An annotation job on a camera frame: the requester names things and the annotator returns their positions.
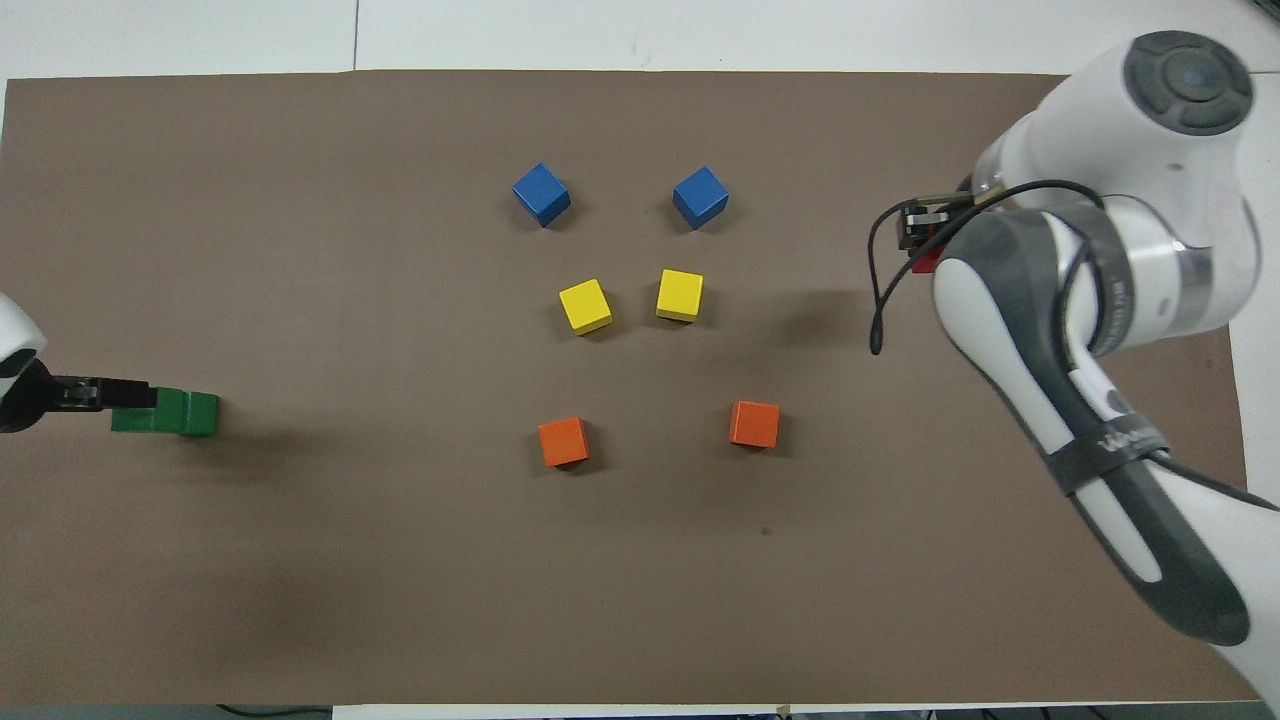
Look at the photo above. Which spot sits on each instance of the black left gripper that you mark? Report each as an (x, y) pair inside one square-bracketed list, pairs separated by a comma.
[(30, 400)]

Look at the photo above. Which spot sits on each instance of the blue wooden cube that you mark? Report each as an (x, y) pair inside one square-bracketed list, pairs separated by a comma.
[(700, 197), (541, 194)]

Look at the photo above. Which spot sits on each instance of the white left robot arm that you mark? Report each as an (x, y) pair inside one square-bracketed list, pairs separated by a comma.
[(15, 335)]

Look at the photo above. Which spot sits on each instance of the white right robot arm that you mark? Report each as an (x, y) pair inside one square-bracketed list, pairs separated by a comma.
[(1150, 250)]

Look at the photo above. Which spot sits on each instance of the green wooden cube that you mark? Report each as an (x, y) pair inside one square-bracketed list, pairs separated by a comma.
[(168, 418), (202, 415)]

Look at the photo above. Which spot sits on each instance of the brown table mat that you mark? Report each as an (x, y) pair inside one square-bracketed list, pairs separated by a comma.
[(400, 560)]

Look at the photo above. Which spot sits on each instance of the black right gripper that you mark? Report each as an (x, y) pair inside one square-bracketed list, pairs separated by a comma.
[(945, 215)]

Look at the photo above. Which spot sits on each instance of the red wooden cube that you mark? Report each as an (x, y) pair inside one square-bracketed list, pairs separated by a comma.
[(926, 263)]

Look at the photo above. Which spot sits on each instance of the yellow wooden cube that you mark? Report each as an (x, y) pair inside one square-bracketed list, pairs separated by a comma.
[(680, 295), (585, 306)]

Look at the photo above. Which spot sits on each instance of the orange wooden cube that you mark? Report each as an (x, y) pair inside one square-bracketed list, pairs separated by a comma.
[(563, 441), (755, 424)]

